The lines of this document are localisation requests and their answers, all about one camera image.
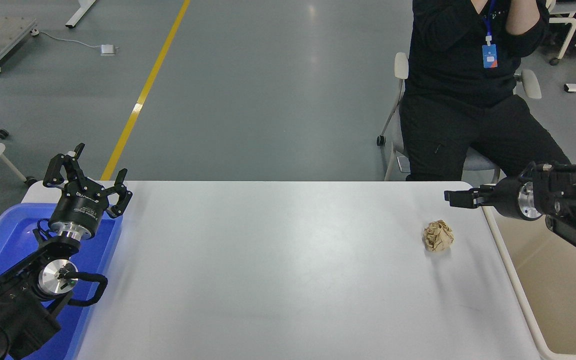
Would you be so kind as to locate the person's left forearm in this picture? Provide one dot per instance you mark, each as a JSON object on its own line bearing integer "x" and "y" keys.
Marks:
{"x": 520, "y": 15}

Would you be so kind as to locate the seated person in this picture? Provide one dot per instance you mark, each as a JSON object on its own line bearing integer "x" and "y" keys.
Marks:
{"x": 448, "y": 75}

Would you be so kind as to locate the white table leg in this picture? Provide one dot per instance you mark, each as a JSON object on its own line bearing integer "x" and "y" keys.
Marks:
{"x": 80, "y": 12}

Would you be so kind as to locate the grey wheeled platform cart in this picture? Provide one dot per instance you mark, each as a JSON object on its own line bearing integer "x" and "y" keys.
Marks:
{"x": 8, "y": 35}

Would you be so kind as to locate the chair legs with casters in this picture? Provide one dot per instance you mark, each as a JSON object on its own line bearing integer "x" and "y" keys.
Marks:
{"x": 2, "y": 133}

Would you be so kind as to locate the white grey office chair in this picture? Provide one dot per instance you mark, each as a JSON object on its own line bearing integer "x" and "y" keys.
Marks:
{"x": 401, "y": 65}

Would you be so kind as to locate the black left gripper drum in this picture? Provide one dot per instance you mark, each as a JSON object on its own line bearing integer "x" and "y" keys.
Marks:
{"x": 79, "y": 207}

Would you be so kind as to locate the white power adapter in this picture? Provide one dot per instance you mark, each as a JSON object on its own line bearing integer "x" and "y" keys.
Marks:
{"x": 107, "y": 49}

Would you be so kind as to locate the large pale plastic bin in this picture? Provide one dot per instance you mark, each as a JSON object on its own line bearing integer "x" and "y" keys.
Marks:
{"x": 568, "y": 300}

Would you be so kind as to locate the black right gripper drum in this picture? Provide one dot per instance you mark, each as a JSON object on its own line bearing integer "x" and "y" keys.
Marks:
{"x": 508, "y": 199}

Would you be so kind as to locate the tan paper ball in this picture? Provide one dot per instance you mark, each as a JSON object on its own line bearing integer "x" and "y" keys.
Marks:
{"x": 438, "y": 236}

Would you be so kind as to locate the white framed chair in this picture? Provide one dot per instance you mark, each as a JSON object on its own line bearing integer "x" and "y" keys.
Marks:
{"x": 554, "y": 61}

